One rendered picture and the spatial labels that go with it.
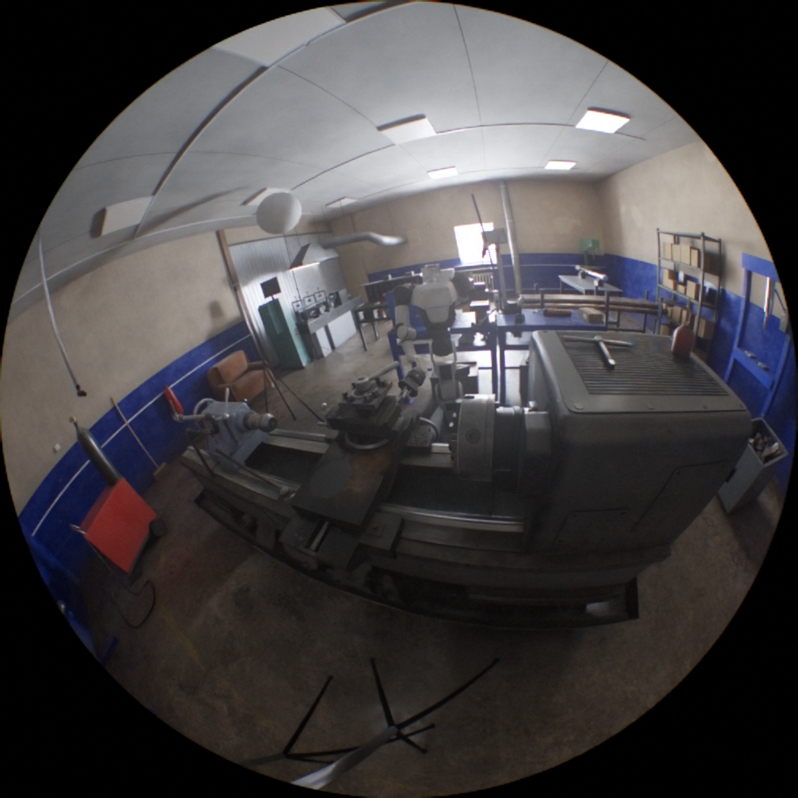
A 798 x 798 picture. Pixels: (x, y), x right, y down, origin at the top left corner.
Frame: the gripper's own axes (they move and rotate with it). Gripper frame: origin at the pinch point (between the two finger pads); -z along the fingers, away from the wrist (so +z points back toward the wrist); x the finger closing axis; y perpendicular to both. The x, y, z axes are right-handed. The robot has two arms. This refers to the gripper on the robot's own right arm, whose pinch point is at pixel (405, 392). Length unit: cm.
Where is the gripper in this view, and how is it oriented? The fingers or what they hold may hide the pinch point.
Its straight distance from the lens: 137.2
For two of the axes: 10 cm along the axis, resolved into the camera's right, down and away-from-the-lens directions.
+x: -7.8, -6.2, -1.2
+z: 3.2, -5.6, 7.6
